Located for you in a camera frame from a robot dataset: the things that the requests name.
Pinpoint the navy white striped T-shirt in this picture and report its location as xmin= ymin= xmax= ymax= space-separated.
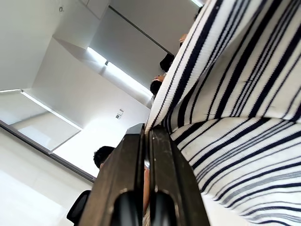
xmin=144 ymin=0 xmax=301 ymax=226

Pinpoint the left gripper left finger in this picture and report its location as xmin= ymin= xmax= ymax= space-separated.
xmin=79 ymin=123 xmax=145 ymax=226

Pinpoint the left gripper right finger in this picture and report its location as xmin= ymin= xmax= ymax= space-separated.
xmin=148 ymin=128 xmax=210 ymax=226

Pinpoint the black office chair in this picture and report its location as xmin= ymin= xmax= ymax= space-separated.
xmin=66 ymin=190 xmax=91 ymax=226

